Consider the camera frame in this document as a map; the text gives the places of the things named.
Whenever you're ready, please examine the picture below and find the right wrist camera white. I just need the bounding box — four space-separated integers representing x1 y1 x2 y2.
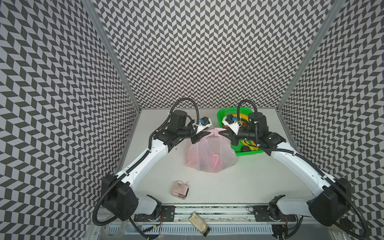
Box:
222 115 242 135

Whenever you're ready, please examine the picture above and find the yellow fake banana bunch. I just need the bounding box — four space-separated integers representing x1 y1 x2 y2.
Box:
239 113 251 121

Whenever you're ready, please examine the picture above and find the green plastic basket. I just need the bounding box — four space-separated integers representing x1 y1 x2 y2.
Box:
217 107 263 157

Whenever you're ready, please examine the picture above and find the pink plastic bag fruit print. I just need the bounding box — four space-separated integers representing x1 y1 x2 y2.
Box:
184 128 238 173

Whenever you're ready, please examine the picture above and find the aluminium rail base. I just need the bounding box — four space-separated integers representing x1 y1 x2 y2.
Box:
89 203 340 240

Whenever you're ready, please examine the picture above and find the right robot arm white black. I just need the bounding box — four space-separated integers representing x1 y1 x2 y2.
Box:
219 100 370 240

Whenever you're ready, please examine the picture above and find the black knob on block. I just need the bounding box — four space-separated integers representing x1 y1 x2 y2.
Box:
339 218 355 231

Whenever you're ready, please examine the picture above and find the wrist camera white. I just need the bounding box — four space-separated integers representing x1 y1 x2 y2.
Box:
197 117 214 134
222 115 242 135

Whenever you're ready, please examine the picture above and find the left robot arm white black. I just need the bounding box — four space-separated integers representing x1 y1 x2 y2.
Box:
92 98 212 226

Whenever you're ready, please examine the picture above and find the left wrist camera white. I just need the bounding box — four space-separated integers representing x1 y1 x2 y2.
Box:
197 117 214 134

